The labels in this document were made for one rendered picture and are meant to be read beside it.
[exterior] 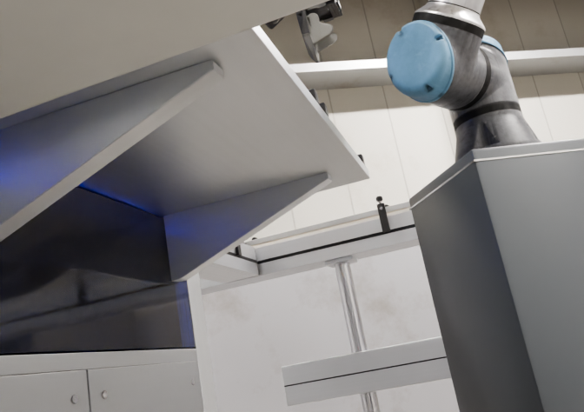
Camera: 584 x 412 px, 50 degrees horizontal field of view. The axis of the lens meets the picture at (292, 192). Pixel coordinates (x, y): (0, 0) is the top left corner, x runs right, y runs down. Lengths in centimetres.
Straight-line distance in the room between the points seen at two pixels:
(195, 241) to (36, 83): 72
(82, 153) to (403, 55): 53
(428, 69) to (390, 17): 376
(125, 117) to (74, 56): 23
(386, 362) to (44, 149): 139
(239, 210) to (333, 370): 91
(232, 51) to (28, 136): 27
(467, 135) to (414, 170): 315
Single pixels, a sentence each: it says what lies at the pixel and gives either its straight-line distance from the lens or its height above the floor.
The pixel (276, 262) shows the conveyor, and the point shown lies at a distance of 202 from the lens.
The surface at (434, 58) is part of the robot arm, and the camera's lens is 98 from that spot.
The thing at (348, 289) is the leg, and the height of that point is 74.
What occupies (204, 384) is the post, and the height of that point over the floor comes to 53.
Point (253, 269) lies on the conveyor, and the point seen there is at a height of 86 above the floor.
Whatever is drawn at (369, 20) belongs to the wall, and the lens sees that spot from 467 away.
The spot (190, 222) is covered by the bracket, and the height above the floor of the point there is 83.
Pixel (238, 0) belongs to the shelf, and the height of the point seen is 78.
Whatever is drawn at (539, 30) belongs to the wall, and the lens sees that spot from 527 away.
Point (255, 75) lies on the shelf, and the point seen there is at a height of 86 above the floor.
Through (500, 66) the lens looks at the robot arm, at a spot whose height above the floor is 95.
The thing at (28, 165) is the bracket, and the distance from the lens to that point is 79.
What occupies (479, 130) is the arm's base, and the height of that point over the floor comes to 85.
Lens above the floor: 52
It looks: 16 degrees up
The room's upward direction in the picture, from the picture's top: 11 degrees counter-clockwise
